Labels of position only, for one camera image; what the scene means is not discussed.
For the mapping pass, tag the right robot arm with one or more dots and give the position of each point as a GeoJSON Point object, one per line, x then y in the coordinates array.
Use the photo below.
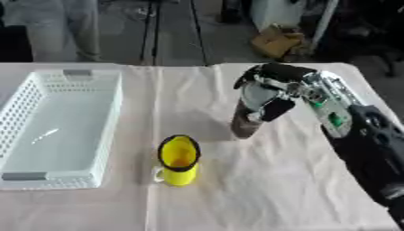
{"type": "Point", "coordinates": [357, 126]}

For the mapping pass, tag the crumpled cardboard box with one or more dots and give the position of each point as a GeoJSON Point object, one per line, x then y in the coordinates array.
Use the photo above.
{"type": "Point", "coordinates": [278, 40]}

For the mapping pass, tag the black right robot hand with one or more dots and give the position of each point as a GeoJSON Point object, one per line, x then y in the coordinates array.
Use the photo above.
{"type": "Point", "coordinates": [279, 75]}

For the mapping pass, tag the yellow mug with black rim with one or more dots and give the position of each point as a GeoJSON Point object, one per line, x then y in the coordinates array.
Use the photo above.
{"type": "Point", "coordinates": [180, 159]}

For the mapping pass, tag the person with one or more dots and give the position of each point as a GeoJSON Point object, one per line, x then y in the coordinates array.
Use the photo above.
{"type": "Point", "coordinates": [58, 27]}

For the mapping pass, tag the white perforated plastic basket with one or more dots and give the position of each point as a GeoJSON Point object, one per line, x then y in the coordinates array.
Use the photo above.
{"type": "Point", "coordinates": [55, 129]}

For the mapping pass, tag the black chair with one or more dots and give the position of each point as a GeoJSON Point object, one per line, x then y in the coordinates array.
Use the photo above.
{"type": "Point", "coordinates": [368, 27]}

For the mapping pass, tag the dark cylindrical can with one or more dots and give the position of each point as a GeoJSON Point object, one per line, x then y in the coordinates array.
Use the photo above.
{"type": "Point", "coordinates": [246, 120]}

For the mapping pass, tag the black tripod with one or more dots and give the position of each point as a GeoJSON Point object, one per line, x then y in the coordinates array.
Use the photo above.
{"type": "Point", "coordinates": [158, 30]}

